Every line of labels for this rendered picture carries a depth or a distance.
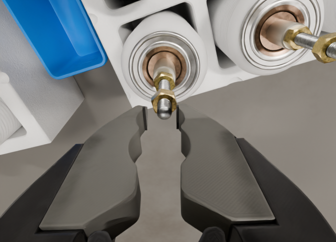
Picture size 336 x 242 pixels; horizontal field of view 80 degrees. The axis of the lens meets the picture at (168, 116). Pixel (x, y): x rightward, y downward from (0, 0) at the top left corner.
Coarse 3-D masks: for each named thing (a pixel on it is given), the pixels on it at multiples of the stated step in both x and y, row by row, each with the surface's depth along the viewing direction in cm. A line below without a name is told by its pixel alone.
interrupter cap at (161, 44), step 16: (160, 32) 19; (144, 48) 20; (160, 48) 20; (176, 48) 20; (192, 48) 20; (128, 64) 21; (144, 64) 21; (176, 64) 21; (192, 64) 21; (144, 80) 22; (176, 80) 22; (192, 80) 22; (176, 96) 23
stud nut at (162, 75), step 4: (160, 72) 18; (164, 72) 18; (156, 76) 18; (160, 76) 17; (164, 76) 17; (168, 76) 17; (172, 76) 18; (156, 80) 17; (160, 80) 18; (168, 80) 17; (172, 80) 17; (156, 84) 18; (172, 84) 18; (156, 88) 18; (172, 88) 18
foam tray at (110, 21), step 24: (96, 0) 24; (120, 0) 34; (144, 0) 24; (168, 0) 25; (192, 0) 25; (96, 24) 26; (120, 24) 26; (192, 24) 31; (120, 48) 27; (216, 48) 38; (120, 72) 29; (216, 72) 29; (240, 72) 29
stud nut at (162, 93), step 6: (162, 90) 14; (168, 90) 15; (156, 96) 14; (162, 96) 14; (168, 96) 14; (174, 96) 14; (156, 102) 14; (174, 102) 14; (156, 108) 15; (174, 108) 15
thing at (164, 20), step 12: (156, 12) 28; (168, 12) 27; (144, 24) 20; (156, 24) 20; (168, 24) 20; (180, 24) 20; (132, 36) 20; (192, 36) 20; (132, 48) 21; (204, 48) 21; (204, 60) 22; (204, 72) 22; (132, 84) 23; (144, 96) 23
